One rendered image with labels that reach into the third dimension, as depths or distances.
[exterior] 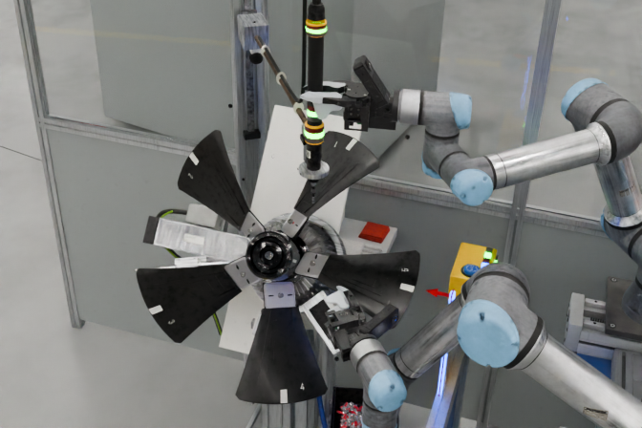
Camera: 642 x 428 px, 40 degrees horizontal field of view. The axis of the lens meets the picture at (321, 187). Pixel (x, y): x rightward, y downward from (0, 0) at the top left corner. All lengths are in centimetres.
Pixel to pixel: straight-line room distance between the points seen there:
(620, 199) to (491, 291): 69
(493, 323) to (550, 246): 124
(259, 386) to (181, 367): 148
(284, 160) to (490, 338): 101
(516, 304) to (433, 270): 132
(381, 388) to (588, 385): 41
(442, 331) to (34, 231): 293
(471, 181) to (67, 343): 237
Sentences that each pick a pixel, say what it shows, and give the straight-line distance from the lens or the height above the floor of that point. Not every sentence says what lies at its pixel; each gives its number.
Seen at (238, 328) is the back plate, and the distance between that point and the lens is 245.
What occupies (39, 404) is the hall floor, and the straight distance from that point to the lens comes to 359.
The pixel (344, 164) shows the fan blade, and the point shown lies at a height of 139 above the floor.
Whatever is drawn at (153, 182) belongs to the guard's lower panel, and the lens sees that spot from 320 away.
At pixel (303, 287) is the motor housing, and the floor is 107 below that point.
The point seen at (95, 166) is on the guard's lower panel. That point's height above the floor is 83.
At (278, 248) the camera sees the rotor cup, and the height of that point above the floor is 124.
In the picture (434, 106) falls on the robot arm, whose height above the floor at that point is 166.
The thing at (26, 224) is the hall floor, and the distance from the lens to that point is 455.
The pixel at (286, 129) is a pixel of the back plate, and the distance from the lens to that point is 247.
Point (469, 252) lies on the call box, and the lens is 244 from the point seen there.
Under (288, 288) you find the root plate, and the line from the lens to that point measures 220.
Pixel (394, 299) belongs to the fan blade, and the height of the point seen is 117.
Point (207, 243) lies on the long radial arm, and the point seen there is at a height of 112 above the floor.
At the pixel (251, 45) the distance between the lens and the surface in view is 247.
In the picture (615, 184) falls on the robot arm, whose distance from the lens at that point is 224.
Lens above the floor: 251
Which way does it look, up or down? 33 degrees down
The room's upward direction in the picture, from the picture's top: 1 degrees clockwise
